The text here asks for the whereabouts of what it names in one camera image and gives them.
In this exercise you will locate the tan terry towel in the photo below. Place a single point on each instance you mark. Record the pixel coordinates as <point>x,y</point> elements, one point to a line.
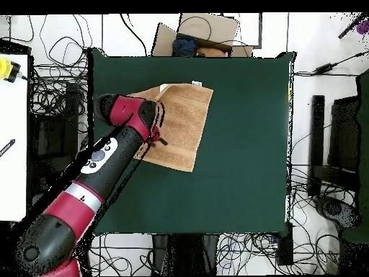
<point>184,127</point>

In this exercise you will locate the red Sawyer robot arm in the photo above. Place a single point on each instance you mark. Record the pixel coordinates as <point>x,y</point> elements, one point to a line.
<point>86,179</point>

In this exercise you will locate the orange cloth item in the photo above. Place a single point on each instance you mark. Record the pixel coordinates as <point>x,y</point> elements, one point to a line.
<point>210,52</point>

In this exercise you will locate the dark green table cloth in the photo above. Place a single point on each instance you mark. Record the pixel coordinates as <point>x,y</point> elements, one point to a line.
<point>230,144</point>

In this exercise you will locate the dark blue garment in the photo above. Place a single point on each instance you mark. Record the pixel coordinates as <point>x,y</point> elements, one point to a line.
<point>184,46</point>

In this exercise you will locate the black equipment box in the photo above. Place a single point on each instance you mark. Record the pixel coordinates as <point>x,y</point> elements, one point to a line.
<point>54,138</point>

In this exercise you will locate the brown cardboard box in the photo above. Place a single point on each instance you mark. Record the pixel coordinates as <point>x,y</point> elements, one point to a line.
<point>219,27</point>

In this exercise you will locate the white side table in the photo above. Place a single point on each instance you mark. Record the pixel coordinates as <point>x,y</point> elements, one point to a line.
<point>13,173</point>

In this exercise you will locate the black marker pen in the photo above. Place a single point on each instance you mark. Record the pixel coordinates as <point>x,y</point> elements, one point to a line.
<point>7,147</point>

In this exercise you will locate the black rectangular box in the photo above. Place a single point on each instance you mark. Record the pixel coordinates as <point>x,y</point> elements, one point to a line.
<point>285,248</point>

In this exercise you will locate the yellow and black tool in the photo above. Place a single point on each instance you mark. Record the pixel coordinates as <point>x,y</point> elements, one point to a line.
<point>5,69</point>

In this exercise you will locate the black power adapter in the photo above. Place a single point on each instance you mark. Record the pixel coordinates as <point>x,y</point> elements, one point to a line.
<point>325,69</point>

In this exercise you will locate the dark green fabric cover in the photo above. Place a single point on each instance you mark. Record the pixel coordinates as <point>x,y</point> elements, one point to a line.
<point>363,144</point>

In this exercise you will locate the black rod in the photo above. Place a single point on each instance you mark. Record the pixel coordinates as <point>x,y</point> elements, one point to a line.
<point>350,27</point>

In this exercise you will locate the purple round object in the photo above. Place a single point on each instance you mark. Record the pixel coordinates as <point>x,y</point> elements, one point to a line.
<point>363,28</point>

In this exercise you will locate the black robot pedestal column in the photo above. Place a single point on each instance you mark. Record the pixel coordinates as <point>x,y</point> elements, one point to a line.
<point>184,254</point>

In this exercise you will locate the black pedestal caster foot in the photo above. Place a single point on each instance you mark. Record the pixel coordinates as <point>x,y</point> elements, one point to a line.
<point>333,207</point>

